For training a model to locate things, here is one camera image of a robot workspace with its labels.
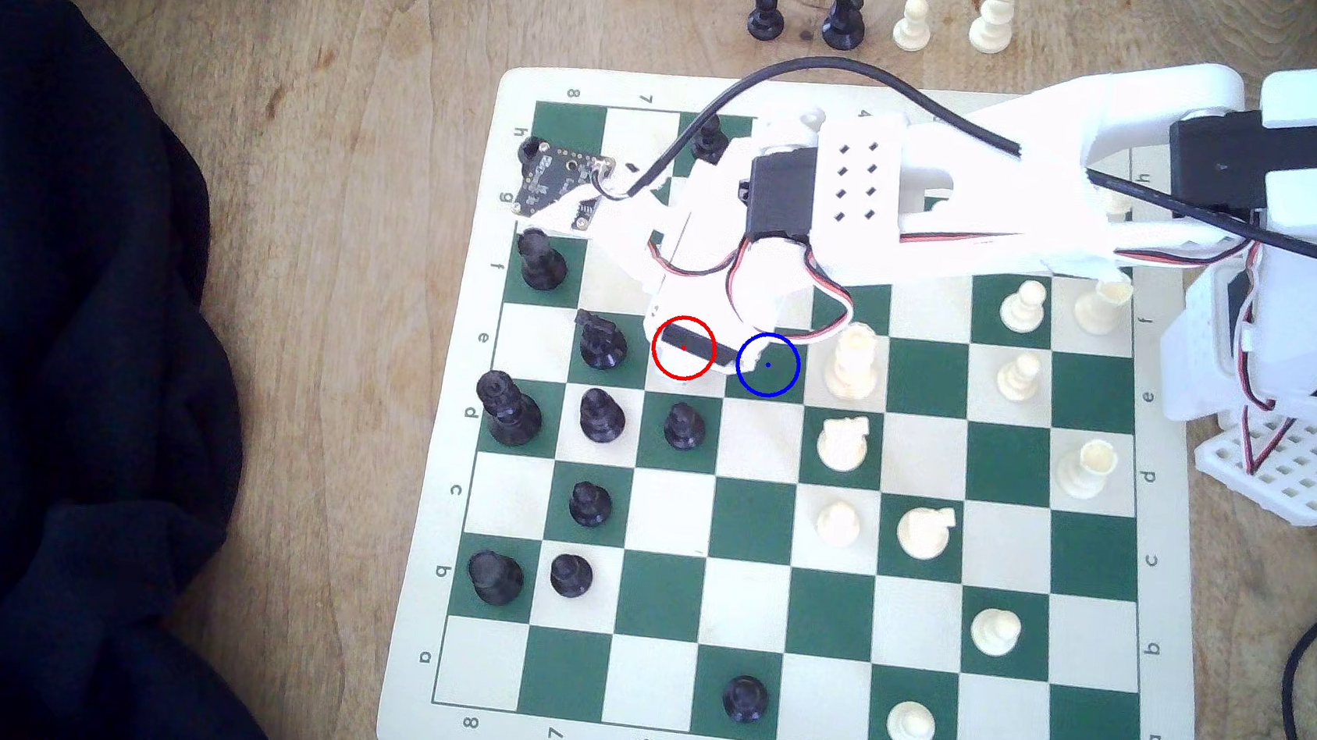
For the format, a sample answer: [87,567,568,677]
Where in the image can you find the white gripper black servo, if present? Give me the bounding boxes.
[597,94,831,393]

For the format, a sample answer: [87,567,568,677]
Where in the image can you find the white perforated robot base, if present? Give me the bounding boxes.
[1190,406,1317,529]

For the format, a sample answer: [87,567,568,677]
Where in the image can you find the black chess knight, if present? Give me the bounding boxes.
[819,0,870,53]
[570,308,630,374]

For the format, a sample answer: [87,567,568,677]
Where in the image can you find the white chess queen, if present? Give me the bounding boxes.
[820,320,887,405]

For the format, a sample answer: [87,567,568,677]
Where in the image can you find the black chess bishop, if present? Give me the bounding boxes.
[578,387,628,447]

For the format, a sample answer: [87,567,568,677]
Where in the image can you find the white chess knight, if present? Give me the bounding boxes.
[895,503,960,563]
[813,413,872,475]

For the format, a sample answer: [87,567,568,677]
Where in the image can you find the black chess rook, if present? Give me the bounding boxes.
[466,550,528,608]
[514,228,571,294]

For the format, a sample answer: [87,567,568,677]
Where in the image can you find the black chess queen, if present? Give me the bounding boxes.
[472,368,548,449]

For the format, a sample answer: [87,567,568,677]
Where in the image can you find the white chess pawn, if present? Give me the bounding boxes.
[998,278,1050,336]
[885,699,939,740]
[814,498,863,550]
[968,606,1024,660]
[891,0,936,55]
[993,348,1045,406]

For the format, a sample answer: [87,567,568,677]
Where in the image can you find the green white chess mat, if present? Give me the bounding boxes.
[374,47,1254,740]

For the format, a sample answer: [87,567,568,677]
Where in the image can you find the white chess rook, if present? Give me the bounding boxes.
[1053,435,1120,503]
[1073,276,1134,339]

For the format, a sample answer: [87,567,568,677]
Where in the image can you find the white chess bishop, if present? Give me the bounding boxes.
[968,0,1018,56]

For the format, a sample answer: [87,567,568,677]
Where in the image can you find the black cloth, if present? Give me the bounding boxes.
[0,0,341,740]

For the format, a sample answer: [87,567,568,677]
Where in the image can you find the red black white servo wire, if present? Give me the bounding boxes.
[640,187,1095,370]

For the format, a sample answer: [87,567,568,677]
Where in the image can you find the black camera circuit board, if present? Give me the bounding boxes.
[511,136,621,229]

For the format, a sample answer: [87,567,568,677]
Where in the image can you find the thick black camera cable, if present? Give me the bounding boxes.
[611,41,1317,278]

